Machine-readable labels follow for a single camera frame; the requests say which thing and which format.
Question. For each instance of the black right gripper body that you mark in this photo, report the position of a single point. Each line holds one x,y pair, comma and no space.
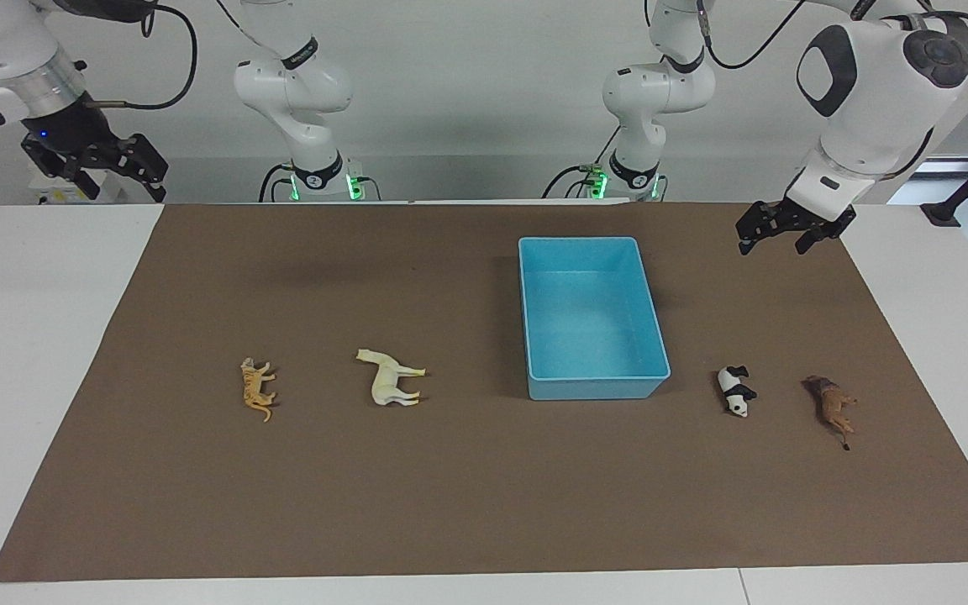
68,139

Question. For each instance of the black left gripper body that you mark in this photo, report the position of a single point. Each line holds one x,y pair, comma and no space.
803,217

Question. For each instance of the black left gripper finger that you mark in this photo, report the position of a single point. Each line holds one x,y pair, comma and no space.
818,238
753,231

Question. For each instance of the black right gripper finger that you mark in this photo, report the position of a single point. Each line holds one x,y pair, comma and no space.
146,164
81,181

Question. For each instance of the black white panda toy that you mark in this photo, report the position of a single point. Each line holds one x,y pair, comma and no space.
734,391

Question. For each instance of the brown lion toy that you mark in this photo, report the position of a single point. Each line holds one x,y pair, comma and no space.
830,405

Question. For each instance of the orange tiger toy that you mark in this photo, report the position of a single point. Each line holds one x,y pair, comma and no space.
255,388

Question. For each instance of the cream horse toy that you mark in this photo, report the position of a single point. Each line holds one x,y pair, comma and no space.
387,382

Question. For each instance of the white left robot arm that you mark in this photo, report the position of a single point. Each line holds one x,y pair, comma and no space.
879,101

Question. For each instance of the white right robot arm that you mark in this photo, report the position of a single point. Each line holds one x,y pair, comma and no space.
299,92

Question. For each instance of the white socket box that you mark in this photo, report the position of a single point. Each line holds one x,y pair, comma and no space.
51,195

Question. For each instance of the light blue storage box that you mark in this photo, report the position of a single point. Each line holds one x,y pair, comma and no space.
589,319

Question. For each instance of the brown table mat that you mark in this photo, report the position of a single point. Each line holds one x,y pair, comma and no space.
450,487

